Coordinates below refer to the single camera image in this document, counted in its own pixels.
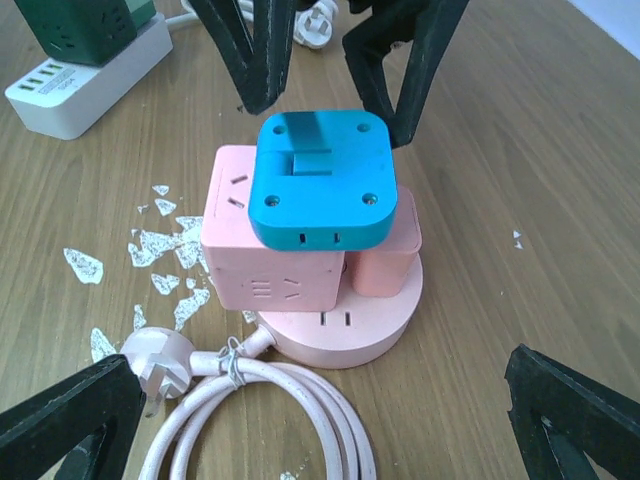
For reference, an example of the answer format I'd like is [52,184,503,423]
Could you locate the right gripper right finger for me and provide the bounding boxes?
[505,344,639,479]

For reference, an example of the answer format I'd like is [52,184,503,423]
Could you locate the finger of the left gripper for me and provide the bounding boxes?
[342,0,469,148]
[191,0,296,115]

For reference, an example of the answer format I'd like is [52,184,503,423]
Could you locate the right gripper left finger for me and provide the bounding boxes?
[1,354,146,479]

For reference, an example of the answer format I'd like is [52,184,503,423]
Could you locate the blue square plug adapter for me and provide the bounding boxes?
[248,110,398,251]

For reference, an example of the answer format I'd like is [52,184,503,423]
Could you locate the pink cube socket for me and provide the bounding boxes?
[200,145,344,312]

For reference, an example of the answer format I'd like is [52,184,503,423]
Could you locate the pink round power strip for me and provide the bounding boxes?
[256,258,423,370]

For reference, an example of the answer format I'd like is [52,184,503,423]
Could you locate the pink rounded plug adapter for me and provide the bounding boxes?
[346,185,422,298]

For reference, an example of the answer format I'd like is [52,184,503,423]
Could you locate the green cube socket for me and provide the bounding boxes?
[15,0,156,67]

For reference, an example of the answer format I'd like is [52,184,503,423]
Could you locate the white power strip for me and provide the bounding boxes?
[5,13,173,140]

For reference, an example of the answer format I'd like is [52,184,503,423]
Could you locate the white power cord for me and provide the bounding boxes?
[164,0,342,51]

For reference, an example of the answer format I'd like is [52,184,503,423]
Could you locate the pink coiled power cord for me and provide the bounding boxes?
[119,325,378,480]

